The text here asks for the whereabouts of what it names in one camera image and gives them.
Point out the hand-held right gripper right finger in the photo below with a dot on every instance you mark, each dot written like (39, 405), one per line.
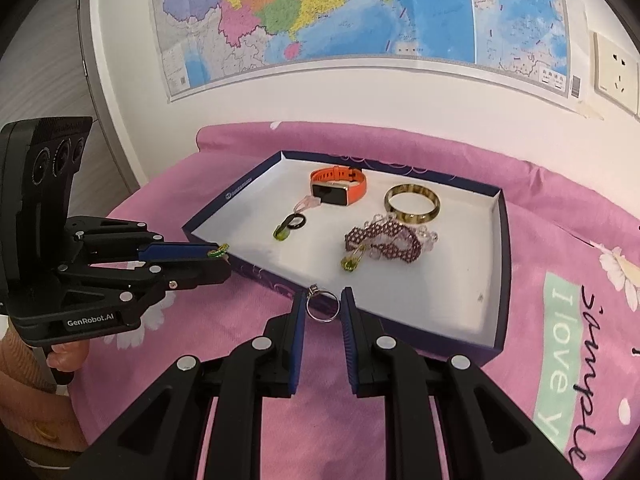
(349, 345)

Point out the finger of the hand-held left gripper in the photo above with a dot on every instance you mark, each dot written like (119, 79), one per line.
(175, 251)
(200, 272)

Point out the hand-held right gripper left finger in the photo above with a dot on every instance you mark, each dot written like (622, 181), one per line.
(299, 345)

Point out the green bead earring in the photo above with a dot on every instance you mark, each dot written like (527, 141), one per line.
(218, 251)
(348, 264)

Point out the dark blue box lid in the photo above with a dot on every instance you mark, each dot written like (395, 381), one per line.
(440, 270)

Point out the pink crystal pendant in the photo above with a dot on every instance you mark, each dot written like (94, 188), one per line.
(311, 201)

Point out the person's left forearm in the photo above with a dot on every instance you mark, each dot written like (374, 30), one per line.
(25, 400)

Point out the person's left hand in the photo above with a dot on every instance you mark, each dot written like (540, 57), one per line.
(70, 356)

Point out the tortoiseshell bangle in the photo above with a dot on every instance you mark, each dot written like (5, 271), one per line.
(411, 219)

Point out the orange smart band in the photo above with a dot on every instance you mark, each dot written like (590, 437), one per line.
(357, 191)

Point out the grey wooden door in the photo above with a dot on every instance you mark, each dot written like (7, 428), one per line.
(50, 60)

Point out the pink printed blanket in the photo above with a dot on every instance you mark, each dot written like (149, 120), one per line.
(550, 210)

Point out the piece of clear tape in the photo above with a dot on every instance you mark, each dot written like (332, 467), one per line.
(590, 110)

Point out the colourful wall map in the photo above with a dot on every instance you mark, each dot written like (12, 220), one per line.
(425, 10)

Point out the white wall socket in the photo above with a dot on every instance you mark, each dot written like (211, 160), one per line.
(617, 72)

